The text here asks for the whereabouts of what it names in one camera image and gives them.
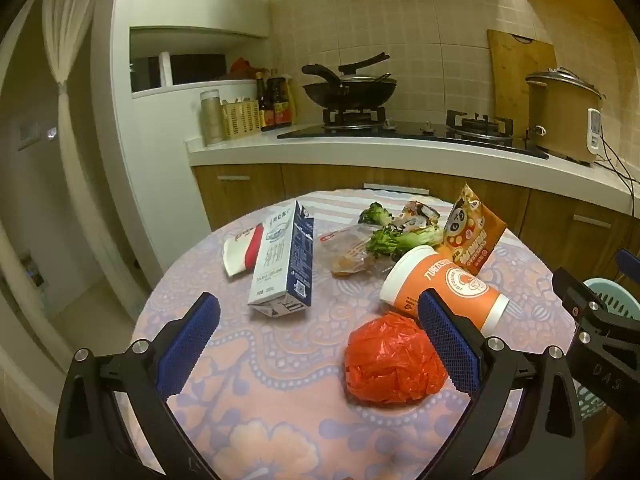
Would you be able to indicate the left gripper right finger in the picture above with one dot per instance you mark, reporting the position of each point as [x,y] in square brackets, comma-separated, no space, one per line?
[546,438]

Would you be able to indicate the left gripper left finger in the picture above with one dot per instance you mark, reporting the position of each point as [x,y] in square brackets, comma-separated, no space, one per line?
[91,440]

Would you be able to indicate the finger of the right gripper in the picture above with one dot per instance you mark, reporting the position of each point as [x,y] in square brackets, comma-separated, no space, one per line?
[628,264]
[589,312]

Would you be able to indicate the orange panda snack bag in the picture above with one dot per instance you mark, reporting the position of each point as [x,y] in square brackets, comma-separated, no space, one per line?
[471,233]

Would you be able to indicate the orange paper cup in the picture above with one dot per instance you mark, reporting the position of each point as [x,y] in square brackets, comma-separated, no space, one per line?
[423,268]

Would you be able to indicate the red plastic bag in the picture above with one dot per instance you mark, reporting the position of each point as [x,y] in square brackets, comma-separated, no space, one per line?
[390,360]

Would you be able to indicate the large bok choy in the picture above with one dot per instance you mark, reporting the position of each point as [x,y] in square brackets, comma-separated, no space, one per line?
[393,242]

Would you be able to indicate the red white paper cup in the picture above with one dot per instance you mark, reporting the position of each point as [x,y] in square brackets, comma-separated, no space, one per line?
[241,251]

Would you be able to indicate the clear plastic bread bag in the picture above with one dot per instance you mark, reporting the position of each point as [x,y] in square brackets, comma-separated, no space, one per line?
[344,252]

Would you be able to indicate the blue white milk carton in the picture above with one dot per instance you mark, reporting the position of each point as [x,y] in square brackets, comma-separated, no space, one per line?
[282,276]

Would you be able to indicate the red panda snack wrapper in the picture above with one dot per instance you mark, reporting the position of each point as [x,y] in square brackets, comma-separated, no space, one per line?
[416,216]

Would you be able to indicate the small bok choy piece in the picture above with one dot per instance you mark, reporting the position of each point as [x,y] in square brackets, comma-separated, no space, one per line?
[376,215]

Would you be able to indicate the teal plastic trash basket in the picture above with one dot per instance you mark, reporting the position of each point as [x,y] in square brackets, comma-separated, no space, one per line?
[617,300]

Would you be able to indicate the wooden kitchen cabinets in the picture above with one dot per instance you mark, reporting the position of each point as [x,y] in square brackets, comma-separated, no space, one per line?
[578,236]

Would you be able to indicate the white countertop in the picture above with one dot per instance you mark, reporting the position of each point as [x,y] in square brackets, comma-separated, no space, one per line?
[595,185]

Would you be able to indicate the white power meter plug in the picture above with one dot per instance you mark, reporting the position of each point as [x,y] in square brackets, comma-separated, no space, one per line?
[594,130]

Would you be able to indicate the beige rice cooker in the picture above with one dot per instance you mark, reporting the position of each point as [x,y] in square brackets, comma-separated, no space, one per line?
[557,113]

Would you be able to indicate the black gas stove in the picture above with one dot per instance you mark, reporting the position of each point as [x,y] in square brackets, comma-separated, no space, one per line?
[459,127]

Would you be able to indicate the floral pink tablecloth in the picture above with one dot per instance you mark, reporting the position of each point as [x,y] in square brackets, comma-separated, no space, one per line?
[267,398]

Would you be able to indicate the wooden cutting board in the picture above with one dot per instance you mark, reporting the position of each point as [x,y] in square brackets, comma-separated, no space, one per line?
[513,58]

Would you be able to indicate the black wok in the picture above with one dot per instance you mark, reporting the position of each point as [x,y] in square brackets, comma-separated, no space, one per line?
[348,92]

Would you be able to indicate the steel canister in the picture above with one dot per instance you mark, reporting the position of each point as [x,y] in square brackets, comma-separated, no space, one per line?
[213,126]

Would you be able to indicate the yellow utensil basket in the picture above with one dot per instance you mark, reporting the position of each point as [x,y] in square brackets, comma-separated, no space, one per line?
[241,118]

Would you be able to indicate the dark sauce bottle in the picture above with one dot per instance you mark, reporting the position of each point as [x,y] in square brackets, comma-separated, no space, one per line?
[265,106]

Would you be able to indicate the soy sauce bottle red label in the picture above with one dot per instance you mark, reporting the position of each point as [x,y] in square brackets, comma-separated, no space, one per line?
[281,102]

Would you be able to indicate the white curtain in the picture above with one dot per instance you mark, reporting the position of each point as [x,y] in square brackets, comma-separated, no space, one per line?
[65,24]

